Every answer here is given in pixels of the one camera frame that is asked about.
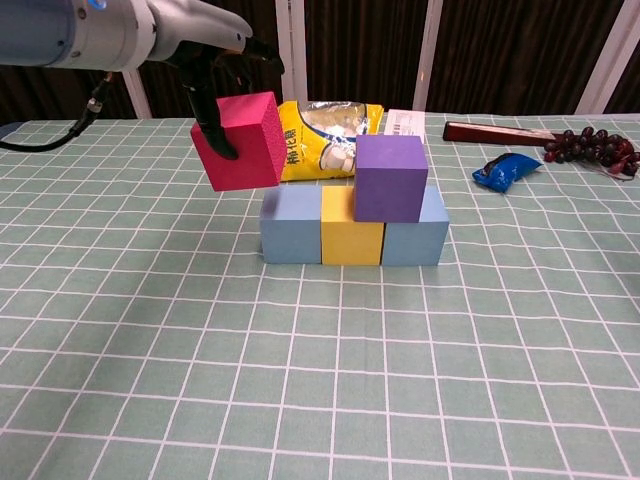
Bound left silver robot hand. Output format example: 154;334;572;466
142;0;286;161

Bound pink-red foam cube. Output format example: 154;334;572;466
189;91;286;193

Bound light blue foam cube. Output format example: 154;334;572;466
259;185;324;265
382;185;451;267

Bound purple foam cube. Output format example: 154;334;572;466
353;134;429;224

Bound yellow foam cube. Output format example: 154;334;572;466
320;185;387;266

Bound dark pleated curtain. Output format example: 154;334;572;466
0;0;640;126

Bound yellow marshmallow bag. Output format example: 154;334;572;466
277;100;385;184

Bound dark red folded fan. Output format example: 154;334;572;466
442;121;564;148

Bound blue snack packet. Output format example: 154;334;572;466
471;153;545;194

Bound green checked tablecloth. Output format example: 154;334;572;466
0;113;640;480

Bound dark red grape bunch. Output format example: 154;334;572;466
543;127;640;180

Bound white metal frame post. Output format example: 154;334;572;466
275;0;309;101
412;0;444;112
574;0;640;115
121;69;153;120

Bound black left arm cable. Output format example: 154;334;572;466
0;72;114;152

